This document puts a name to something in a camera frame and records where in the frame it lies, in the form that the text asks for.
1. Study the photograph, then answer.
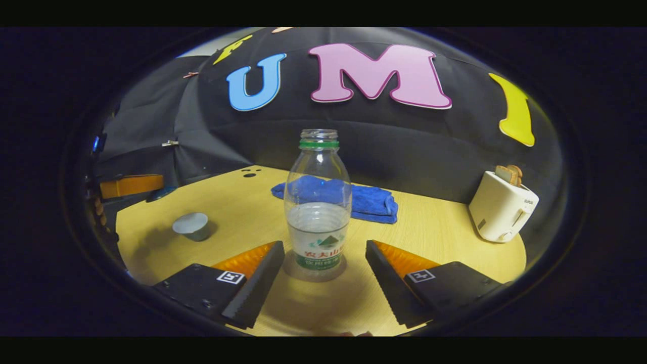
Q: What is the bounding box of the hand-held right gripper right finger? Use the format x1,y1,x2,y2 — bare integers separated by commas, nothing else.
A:
365,240,506,328

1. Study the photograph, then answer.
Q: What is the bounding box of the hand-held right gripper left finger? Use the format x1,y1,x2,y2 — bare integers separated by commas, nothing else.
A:
153,241,285,330

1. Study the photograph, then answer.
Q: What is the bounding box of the white teacup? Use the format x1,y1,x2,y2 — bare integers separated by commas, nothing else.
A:
172,212,210,242

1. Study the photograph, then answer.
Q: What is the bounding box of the clear plastic water bottle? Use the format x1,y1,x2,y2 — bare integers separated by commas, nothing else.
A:
284,129,352,276

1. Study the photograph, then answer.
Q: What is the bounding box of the blue folded towel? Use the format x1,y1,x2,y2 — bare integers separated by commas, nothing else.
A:
270,175,399,224

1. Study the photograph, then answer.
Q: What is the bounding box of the white toaster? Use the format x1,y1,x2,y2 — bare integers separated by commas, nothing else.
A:
469,170,539,243

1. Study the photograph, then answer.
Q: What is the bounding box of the black backdrop cloth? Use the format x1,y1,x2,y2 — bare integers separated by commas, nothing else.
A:
91,28,564,253

